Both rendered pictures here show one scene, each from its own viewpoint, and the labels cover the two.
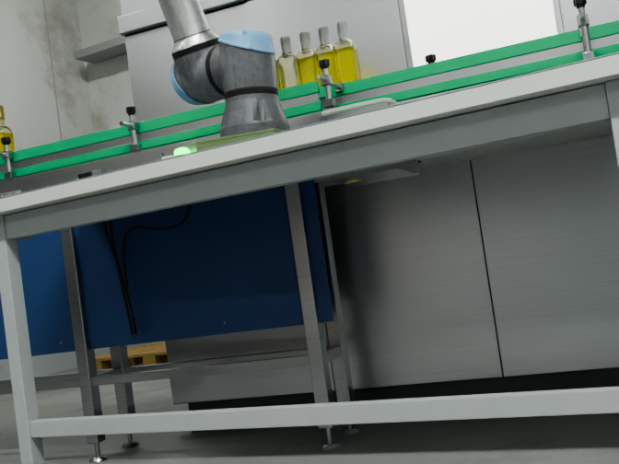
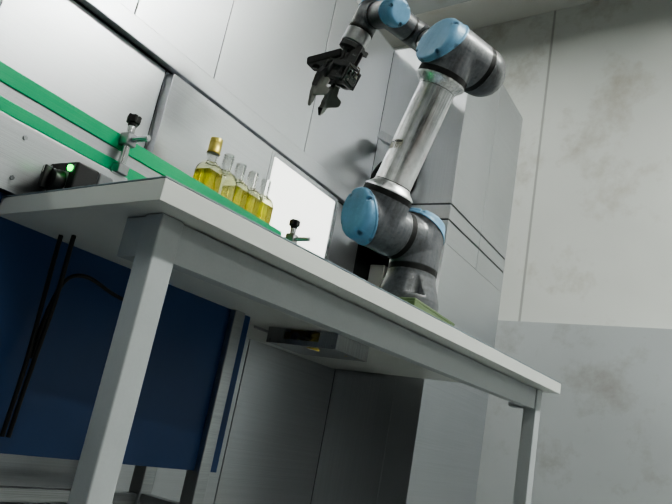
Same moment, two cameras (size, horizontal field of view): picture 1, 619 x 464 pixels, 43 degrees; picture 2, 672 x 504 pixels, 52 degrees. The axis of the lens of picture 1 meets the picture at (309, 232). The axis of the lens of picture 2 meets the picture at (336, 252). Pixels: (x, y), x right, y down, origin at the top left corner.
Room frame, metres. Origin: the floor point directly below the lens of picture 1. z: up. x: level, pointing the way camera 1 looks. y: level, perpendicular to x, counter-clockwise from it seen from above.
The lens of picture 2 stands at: (1.53, 1.63, 0.46)
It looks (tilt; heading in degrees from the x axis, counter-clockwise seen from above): 15 degrees up; 282
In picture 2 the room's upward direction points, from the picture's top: 11 degrees clockwise
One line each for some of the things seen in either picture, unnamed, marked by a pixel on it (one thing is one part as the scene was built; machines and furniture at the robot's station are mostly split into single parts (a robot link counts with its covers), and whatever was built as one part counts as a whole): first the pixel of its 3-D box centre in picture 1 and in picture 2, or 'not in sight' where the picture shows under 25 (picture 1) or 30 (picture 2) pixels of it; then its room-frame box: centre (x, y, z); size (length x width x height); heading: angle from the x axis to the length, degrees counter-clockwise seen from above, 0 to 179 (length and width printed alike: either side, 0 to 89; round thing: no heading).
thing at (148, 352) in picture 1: (182, 352); not in sight; (5.26, 0.95, 0.05); 1.15 x 0.79 x 0.10; 63
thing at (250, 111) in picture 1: (253, 114); (408, 289); (1.68, 0.08, 0.82); 0.15 x 0.15 x 0.10
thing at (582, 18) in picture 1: (587, 47); not in sight; (1.83, -0.71, 0.90); 0.17 x 0.05 x 0.23; 159
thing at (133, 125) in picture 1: (128, 129); (134, 144); (2.23, 0.47, 0.94); 0.07 x 0.04 x 0.13; 159
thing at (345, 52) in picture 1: (349, 76); (255, 230); (2.17, -0.17, 0.99); 0.06 x 0.06 x 0.21; 69
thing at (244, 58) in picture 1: (246, 62); (416, 241); (1.68, 0.08, 0.94); 0.13 x 0.12 x 0.14; 47
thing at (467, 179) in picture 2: not in sight; (448, 173); (1.72, -1.25, 1.69); 0.70 x 0.37 x 0.89; 69
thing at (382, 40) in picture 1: (395, 21); (255, 195); (2.25, -0.33, 1.15); 0.90 x 0.03 x 0.34; 69
